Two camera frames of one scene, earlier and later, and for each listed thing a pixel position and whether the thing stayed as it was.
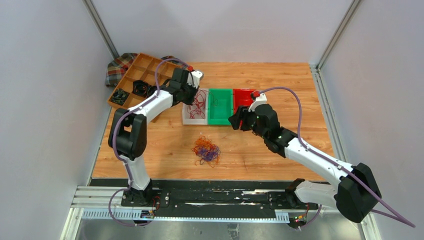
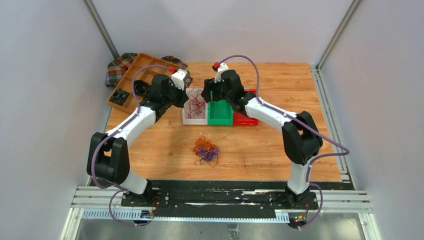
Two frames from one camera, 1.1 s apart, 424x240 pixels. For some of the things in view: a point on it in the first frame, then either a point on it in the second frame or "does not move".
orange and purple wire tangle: (206, 151) does not move
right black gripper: (242, 114) to (209, 85)
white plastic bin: (197, 114) does not move
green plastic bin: (220, 103) does not move
